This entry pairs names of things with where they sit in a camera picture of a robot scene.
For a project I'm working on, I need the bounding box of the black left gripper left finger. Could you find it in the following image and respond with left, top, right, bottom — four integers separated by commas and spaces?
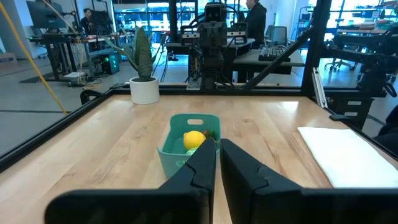
44, 138, 218, 224

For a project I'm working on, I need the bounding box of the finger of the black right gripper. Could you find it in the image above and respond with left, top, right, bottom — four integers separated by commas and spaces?
198, 22, 214, 47
213, 22, 228, 47

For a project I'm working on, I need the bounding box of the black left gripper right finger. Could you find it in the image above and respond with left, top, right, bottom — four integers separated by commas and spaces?
219, 138, 398, 224

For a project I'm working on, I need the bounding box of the yellow toy lemon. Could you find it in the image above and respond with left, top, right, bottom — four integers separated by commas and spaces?
182, 130, 207, 151

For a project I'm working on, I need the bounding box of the red toy strawberry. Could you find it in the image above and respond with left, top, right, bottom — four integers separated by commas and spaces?
203, 129, 218, 141

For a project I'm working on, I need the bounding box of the person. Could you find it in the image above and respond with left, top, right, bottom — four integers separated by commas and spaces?
243, 0, 268, 50
373, 104, 398, 147
79, 7, 95, 34

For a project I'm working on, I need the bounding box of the teal plastic container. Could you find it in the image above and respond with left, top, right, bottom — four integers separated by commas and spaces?
156, 113, 222, 180

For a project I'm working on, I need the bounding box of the grey office chair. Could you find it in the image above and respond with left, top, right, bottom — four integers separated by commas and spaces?
266, 26, 289, 48

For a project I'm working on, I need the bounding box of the black keyboard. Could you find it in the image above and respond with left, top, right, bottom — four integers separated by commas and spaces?
257, 45, 292, 62

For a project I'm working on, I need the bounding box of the green snake plant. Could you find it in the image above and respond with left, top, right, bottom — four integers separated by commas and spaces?
103, 26, 163, 83

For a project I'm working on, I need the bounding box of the white plant pot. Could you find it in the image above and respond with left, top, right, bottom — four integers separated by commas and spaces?
129, 75, 161, 106

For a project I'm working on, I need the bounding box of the silver aluminium bar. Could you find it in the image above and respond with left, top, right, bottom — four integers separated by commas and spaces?
311, 67, 329, 109

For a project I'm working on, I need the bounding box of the black computer green light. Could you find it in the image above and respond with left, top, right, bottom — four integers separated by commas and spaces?
99, 52, 121, 76

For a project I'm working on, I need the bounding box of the white folded cloth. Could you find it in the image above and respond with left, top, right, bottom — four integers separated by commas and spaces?
297, 126, 398, 189

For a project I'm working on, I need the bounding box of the black cabinet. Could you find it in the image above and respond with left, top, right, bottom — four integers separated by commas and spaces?
323, 89, 375, 131

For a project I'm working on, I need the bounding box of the black standing desk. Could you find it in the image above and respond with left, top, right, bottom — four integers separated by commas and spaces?
29, 32, 104, 82

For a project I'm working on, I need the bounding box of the black monitor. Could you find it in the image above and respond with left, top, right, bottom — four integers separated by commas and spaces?
25, 0, 68, 30

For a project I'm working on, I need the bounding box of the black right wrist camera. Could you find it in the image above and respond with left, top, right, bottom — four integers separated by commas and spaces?
204, 2, 228, 22

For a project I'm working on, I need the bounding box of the black table frame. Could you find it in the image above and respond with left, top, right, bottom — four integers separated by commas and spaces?
0, 0, 398, 174

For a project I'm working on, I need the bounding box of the black frame bracket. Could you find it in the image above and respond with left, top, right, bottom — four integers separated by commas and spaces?
328, 113, 353, 123

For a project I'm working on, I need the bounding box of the black curved frame handle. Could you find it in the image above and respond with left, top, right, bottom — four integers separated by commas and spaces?
80, 89, 104, 106

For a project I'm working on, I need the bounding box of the yellow cable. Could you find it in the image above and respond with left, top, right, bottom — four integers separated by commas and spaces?
0, 1, 68, 116

